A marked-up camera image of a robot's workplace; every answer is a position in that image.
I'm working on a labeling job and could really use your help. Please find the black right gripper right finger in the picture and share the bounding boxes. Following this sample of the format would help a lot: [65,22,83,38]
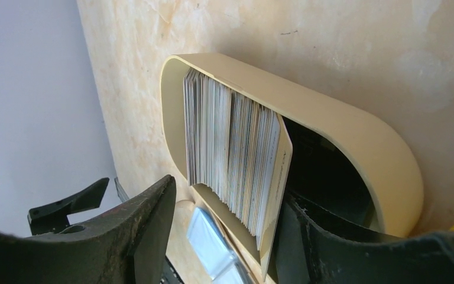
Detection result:
[275,193,454,283]

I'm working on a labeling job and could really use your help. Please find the beige card holder wallet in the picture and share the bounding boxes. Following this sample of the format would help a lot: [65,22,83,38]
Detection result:
[166,200,278,283]

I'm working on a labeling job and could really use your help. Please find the beige oval card tray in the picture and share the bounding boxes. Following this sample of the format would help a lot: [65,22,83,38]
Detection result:
[159,53,425,284]

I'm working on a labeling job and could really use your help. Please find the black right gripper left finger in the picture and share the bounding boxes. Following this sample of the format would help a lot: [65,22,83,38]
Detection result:
[0,175,177,283]

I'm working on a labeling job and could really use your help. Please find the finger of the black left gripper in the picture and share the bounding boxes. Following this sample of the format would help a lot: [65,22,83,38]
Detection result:
[27,177,110,235]

